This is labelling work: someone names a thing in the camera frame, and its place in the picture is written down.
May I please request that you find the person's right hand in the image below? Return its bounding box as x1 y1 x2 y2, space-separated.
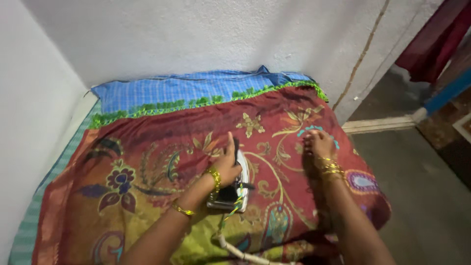
303 129 337 160

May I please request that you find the person's left hand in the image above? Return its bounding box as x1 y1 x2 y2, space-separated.
211 131 243 188

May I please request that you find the blue wooden door frame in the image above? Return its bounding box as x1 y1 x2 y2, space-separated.
423 68 471 115

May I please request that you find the maroon floral printed saree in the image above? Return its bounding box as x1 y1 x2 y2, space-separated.
32 80 392 265

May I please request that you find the blue checked bed sheet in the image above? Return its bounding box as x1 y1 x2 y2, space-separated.
91 66 315 114

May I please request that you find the white iron power cord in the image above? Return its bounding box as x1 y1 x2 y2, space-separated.
211 184 295 265

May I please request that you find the maroon hanging cloth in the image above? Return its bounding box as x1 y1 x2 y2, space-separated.
395 0 471 84

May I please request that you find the stack of gold bangles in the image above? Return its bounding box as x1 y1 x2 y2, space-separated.
316 157 346 182

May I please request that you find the green checked mattress cover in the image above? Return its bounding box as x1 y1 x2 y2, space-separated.
8 99 102 265

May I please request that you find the white electric clothes iron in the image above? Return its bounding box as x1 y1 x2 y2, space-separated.
206 139 255 213

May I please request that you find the gold bangle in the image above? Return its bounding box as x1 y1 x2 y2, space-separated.
205 167 222 196
171 200 197 217

